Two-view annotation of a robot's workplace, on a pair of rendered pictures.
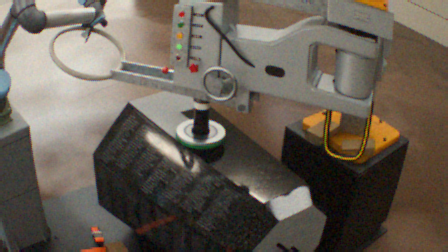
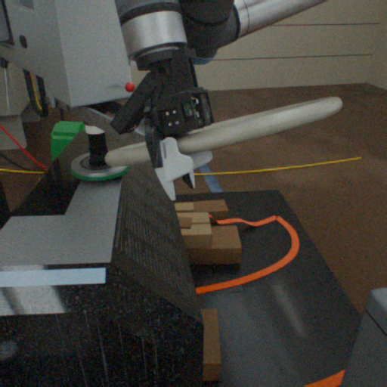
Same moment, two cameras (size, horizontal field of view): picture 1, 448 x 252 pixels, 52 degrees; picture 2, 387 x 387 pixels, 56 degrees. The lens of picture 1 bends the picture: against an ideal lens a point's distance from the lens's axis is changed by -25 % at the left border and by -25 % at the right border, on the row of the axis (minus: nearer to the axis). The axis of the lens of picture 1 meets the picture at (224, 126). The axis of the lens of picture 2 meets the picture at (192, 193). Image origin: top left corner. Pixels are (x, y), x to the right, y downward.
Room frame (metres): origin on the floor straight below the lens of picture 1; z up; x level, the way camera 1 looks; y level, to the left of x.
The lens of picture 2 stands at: (3.17, 1.10, 1.49)
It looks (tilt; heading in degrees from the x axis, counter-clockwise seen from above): 29 degrees down; 215
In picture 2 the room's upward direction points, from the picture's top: straight up
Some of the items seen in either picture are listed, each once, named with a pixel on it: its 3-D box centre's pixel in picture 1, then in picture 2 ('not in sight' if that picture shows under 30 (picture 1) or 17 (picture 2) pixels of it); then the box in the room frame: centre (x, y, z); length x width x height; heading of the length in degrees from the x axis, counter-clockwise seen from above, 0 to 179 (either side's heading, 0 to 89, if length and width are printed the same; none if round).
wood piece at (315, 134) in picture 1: (323, 131); not in sight; (2.63, -0.51, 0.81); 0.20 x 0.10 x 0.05; 139
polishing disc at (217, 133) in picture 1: (200, 132); (100, 162); (2.34, 0.10, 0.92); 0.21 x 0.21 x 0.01
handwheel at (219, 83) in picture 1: (222, 80); not in sight; (2.19, 0.02, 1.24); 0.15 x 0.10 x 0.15; 73
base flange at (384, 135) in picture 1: (354, 129); not in sight; (2.76, -0.73, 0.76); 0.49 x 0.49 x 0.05; 41
